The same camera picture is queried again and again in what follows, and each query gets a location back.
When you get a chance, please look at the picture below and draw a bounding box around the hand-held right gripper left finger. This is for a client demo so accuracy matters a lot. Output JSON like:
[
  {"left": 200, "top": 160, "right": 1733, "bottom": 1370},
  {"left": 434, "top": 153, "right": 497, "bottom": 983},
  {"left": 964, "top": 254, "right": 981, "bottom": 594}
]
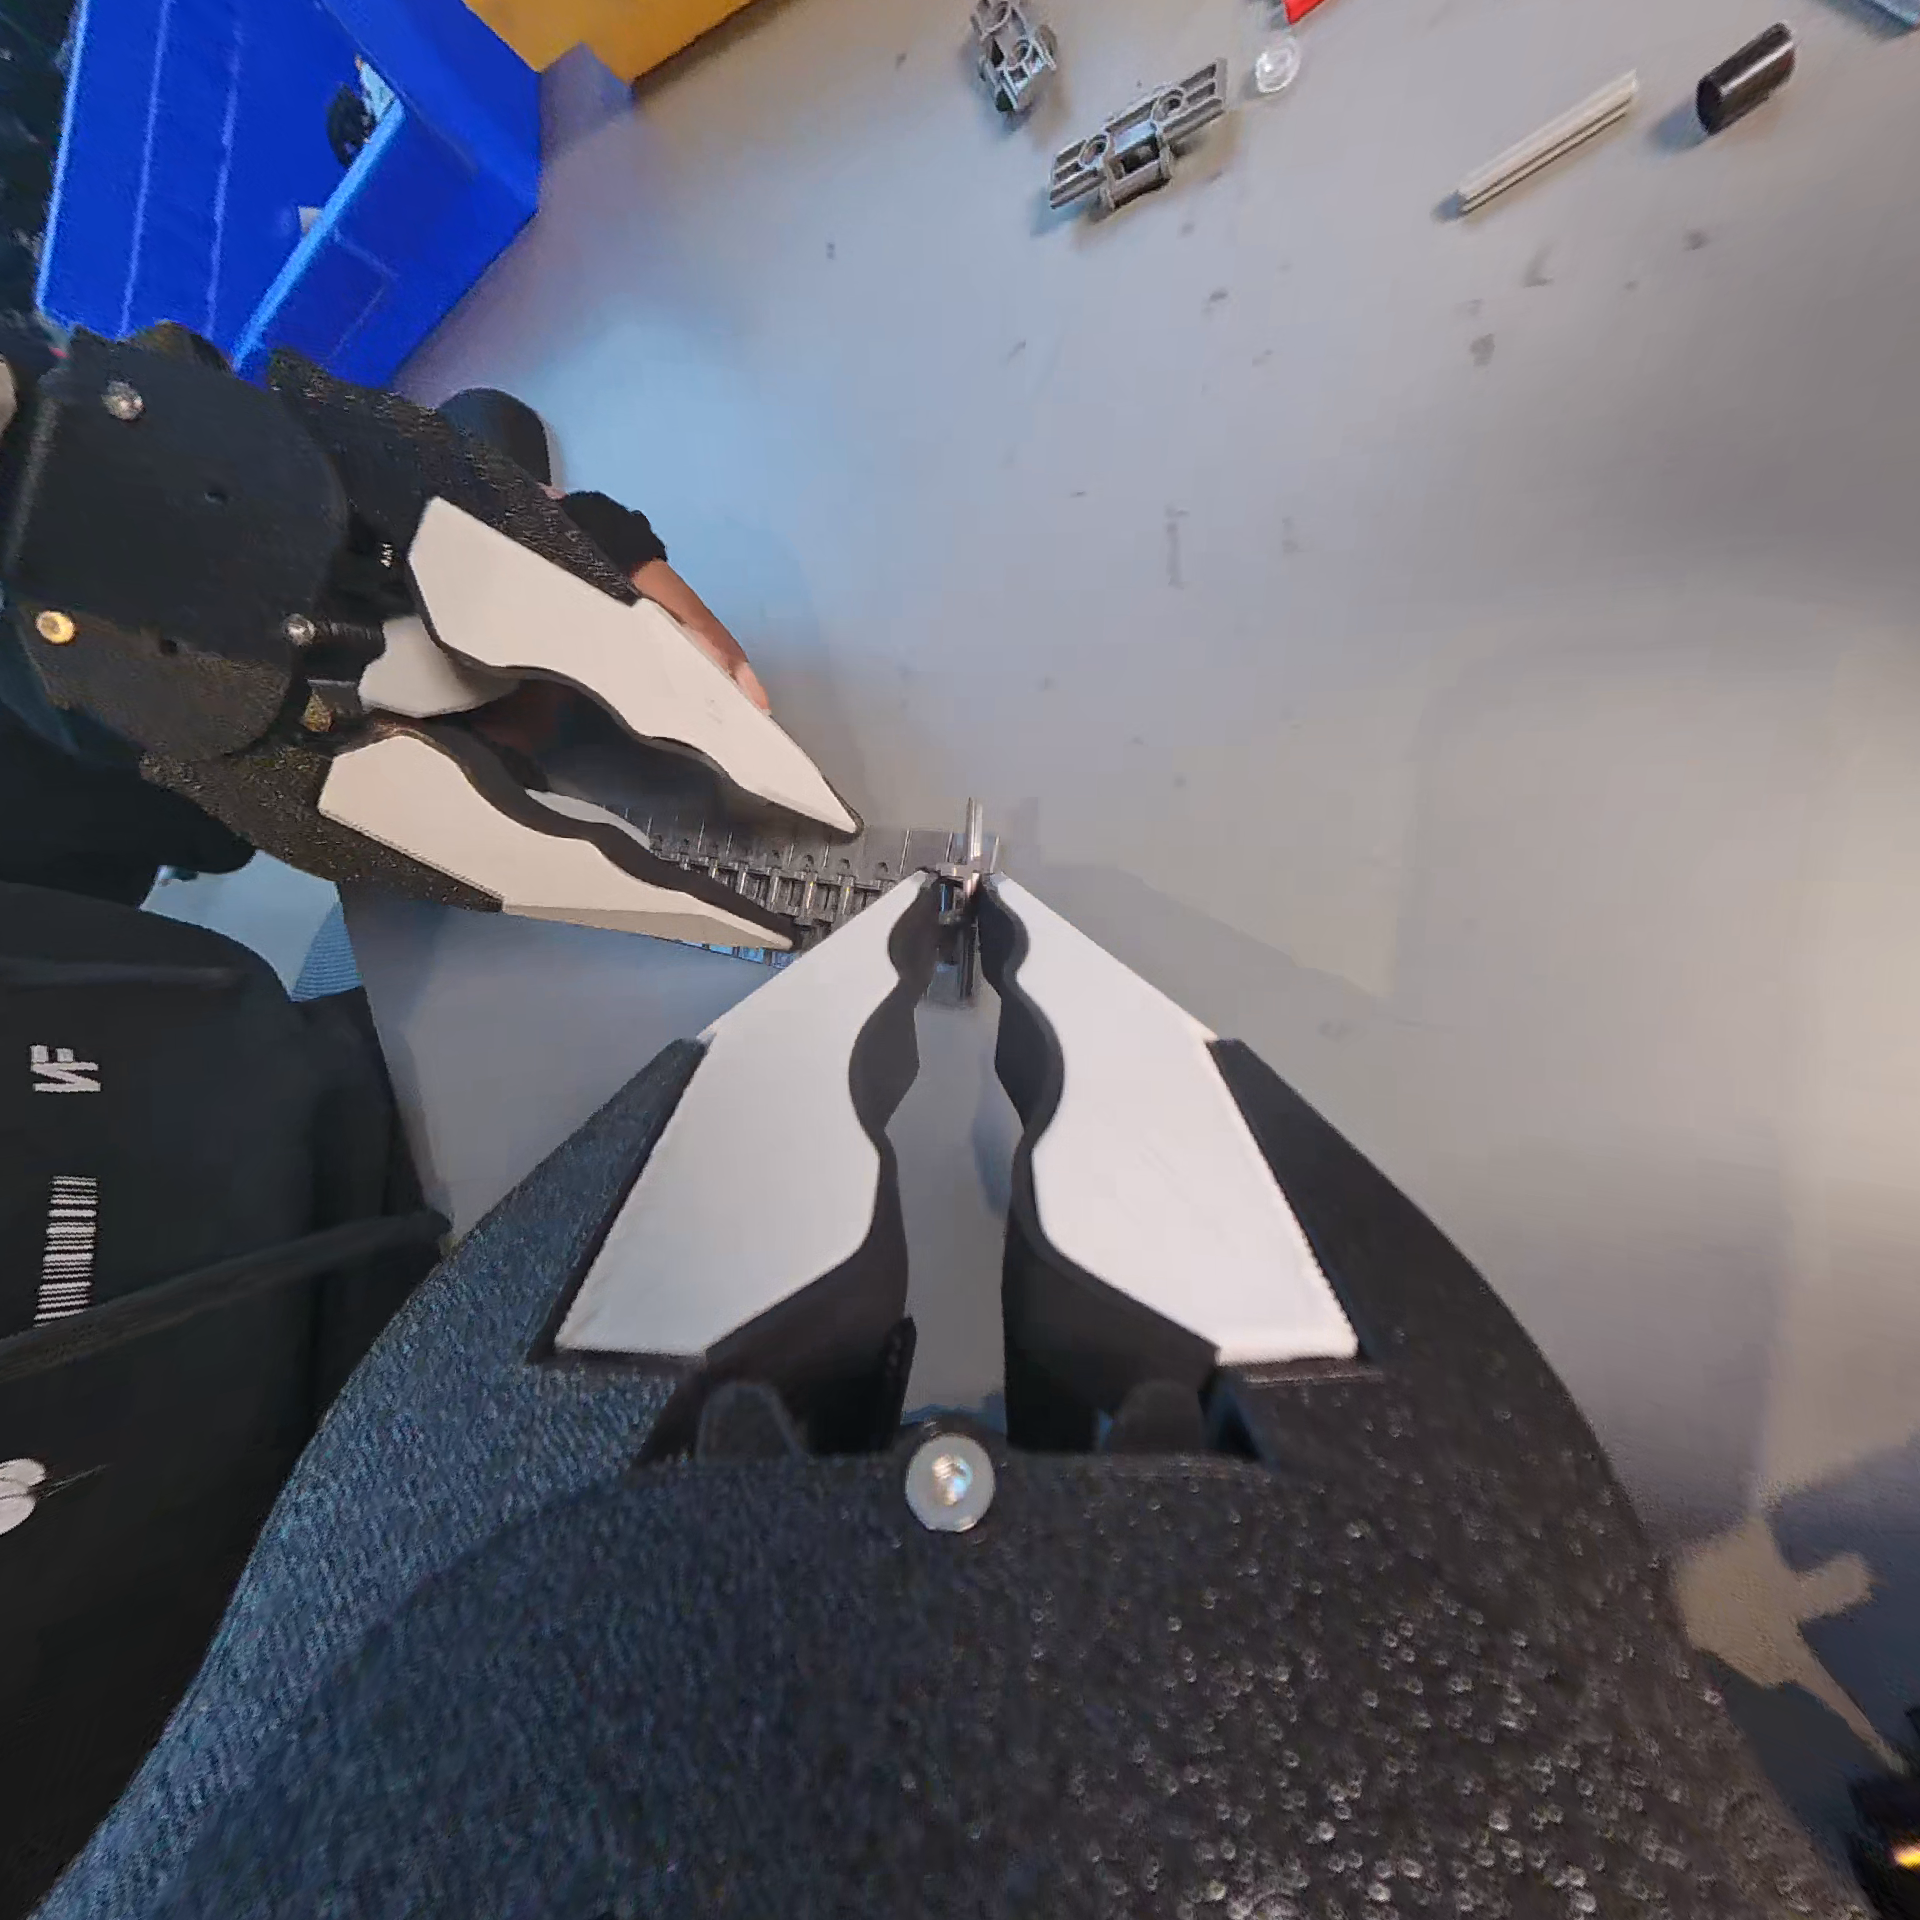
[{"left": 556, "top": 873, "right": 933, "bottom": 1365}]

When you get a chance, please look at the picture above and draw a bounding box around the grey desk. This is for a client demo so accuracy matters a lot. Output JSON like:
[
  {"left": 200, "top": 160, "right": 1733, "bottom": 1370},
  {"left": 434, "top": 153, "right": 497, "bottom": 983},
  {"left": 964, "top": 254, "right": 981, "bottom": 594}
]
[{"left": 143, "top": 0, "right": 1920, "bottom": 1920}]

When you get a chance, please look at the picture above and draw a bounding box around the pile of grey track links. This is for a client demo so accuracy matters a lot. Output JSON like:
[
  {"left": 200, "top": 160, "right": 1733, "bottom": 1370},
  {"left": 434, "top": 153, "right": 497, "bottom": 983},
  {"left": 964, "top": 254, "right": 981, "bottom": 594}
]
[{"left": 967, "top": 0, "right": 1234, "bottom": 214}]

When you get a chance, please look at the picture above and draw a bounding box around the person's left forearm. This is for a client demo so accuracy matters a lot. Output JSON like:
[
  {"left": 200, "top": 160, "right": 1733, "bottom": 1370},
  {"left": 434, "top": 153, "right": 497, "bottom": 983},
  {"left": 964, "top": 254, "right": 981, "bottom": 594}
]
[{"left": 0, "top": 689, "right": 256, "bottom": 910}]

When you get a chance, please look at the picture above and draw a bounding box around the grey plastic track link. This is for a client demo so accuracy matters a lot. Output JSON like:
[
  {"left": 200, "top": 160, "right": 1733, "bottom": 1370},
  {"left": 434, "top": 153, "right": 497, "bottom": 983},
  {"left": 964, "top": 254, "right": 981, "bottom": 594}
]
[{"left": 921, "top": 797, "right": 999, "bottom": 1002}]

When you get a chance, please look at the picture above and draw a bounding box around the assembled grey track chain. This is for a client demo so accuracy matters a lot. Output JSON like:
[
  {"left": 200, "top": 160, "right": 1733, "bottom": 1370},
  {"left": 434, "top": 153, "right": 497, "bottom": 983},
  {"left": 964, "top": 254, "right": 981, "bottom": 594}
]
[{"left": 623, "top": 794, "right": 962, "bottom": 950}]

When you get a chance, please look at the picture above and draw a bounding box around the person's black hooded sweater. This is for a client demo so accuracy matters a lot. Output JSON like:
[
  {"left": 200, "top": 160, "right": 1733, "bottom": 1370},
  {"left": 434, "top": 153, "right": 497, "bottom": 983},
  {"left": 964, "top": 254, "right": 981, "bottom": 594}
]
[{"left": 0, "top": 878, "right": 452, "bottom": 1905}]

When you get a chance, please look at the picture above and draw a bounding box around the black yellow toy part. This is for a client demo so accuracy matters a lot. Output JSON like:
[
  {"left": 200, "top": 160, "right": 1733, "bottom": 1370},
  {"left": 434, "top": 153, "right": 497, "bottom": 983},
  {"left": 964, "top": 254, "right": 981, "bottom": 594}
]
[{"left": 323, "top": 58, "right": 404, "bottom": 168}]

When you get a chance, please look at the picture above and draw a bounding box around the blue plastic bin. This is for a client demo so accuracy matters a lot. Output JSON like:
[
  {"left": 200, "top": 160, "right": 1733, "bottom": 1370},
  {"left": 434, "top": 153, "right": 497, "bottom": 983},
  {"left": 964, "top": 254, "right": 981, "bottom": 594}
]
[{"left": 36, "top": 0, "right": 541, "bottom": 387}]

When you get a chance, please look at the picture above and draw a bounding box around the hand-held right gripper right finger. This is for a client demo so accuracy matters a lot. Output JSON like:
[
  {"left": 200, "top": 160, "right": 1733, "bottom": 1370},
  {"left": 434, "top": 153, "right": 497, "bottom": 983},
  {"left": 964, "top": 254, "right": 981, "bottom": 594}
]
[{"left": 976, "top": 873, "right": 1360, "bottom": 1367}]

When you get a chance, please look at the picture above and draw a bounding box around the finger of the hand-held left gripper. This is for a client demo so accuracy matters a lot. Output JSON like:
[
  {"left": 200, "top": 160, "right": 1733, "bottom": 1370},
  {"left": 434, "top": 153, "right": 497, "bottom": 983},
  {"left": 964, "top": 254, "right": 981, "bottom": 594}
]
[
  {"left": 404, "top": 496, "right": 864, "bottom": 838},
  {"left": 315, "top": 717, "right": 801, "bottom": 952}
]

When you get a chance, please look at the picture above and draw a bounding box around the person's left hand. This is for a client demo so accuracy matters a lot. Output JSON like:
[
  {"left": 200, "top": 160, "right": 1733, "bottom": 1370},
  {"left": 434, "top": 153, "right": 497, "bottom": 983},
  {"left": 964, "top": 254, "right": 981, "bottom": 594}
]
[{"left": 563, "top": 490, "right": 771, "bottom": 713}]

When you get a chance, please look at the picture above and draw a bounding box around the yellow plastic bin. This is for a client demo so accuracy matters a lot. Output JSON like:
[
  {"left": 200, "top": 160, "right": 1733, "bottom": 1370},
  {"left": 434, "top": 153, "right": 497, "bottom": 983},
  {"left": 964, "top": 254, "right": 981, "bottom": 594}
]
[{"left": 464, "top": 0, "right": 759, "bottom": 80}]

